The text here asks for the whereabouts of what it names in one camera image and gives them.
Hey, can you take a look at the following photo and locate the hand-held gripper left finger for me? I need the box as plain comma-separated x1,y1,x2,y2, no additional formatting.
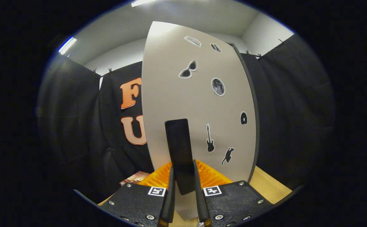
100,162,176,227

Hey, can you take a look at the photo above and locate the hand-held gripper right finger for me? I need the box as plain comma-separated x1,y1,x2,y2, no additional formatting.
192,159,273,227

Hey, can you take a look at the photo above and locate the beige shoe cabinet door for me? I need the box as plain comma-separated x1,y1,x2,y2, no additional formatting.
141,21,256,221

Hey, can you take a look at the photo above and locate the brown cover book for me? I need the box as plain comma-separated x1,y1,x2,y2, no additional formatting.
119,171,151,186

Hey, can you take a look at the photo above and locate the black backdrop cloth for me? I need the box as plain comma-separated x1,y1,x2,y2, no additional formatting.
37,33,335,202

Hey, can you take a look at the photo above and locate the ceiling strip light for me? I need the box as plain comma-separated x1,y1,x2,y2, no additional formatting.
58,37,77,55

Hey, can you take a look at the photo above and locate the ceiling light panel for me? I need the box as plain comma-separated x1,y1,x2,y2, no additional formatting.
130,0,158,7

